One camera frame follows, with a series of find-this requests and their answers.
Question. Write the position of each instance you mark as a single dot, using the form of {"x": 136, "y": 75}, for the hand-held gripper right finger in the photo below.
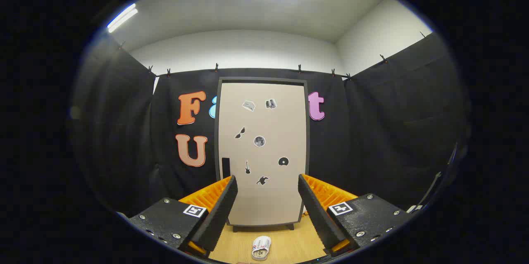
{"x": 316, "y": 214}

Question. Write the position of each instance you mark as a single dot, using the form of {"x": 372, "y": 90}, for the black backdrop cloth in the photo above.
{"x": 372, "y": 132}

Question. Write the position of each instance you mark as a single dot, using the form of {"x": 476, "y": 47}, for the ceiling tube light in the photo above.
{"x": 122, "y": 18}

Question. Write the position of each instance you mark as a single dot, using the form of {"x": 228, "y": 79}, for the white shoe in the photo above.
{"x": 261, "y": 247}

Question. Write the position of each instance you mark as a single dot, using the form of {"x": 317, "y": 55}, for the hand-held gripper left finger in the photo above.
{"x": 221, "y": 210}

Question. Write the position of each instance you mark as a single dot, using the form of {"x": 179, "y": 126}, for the dark grey shoe cabinet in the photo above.
{"x": 260, "y": 79}

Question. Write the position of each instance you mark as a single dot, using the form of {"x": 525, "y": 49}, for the white board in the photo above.
{"x": 413, "y": 208}

